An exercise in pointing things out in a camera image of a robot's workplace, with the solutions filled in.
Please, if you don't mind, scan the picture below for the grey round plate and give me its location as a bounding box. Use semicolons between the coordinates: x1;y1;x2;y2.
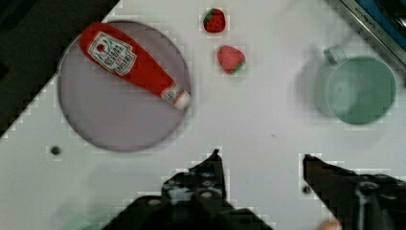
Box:
58;21;192;152

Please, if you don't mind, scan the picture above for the green plastic cup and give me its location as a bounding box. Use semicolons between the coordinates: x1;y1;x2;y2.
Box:
314;46;396;126

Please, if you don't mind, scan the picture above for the silver toaster oven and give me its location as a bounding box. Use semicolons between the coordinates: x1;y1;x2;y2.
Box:
325;0;406;70

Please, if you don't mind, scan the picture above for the red ketchup bottle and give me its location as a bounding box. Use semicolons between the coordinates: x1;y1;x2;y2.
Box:
79;23;191;109

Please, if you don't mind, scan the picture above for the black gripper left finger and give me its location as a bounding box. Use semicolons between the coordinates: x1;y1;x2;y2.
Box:
101;150;273;230

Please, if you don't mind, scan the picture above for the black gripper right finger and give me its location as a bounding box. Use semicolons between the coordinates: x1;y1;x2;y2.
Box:
303;154;406;230

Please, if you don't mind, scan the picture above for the light red toy strawberry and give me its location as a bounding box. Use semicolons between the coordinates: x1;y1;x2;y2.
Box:
217;45;245;74

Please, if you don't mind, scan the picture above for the dark red toy strawberry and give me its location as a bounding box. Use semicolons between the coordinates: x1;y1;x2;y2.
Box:
203;8;226;34

